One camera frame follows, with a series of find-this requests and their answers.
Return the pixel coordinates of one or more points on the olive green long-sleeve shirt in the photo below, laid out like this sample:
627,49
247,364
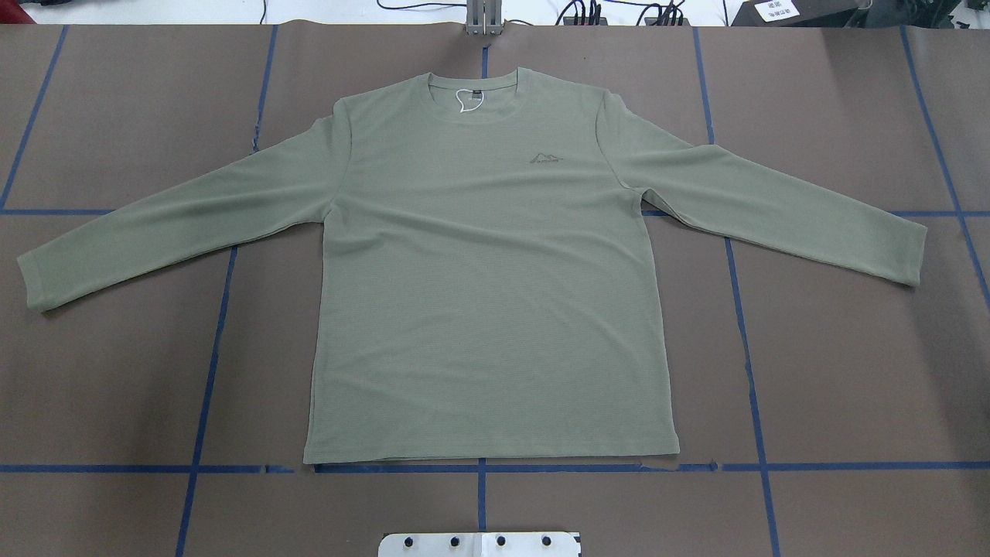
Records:
489,285

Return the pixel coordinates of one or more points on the grey usb hub orange ports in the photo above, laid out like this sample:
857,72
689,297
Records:
579,13

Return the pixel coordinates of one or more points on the grey aluminium frame post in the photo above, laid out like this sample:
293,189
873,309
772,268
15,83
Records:
484,17

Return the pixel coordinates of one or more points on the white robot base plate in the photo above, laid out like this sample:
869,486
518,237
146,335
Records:
498,543

